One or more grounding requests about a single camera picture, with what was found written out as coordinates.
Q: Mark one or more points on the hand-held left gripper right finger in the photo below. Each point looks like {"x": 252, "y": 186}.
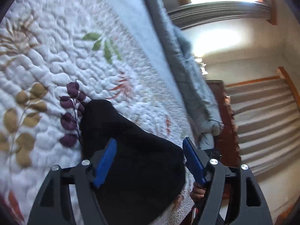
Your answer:
{"x": 193, "y": 161}

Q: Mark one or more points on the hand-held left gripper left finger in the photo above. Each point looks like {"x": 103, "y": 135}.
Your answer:
{"x": 105, "y": 164}

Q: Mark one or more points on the black pants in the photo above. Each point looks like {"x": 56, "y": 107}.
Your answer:
{"x": 140, "y": 168}

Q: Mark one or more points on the person's right hand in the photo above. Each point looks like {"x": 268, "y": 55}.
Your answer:
{"x": 198, "y": 193}

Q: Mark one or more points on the wooden headboard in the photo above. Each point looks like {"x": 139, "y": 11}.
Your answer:
{"x": 228, "y": 131}

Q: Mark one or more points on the beige curtain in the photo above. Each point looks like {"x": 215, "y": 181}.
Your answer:
{"x": 262, "y": 121}

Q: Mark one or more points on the grey-blue comforter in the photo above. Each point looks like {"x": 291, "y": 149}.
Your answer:
{"x": 187, "y": 75}

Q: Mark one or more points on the floral quilted bedspread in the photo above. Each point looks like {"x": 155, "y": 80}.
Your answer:
{"x": 58, "y": 58}

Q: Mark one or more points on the grey curtain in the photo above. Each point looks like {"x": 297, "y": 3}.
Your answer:
{"x": 211, "y": 11}

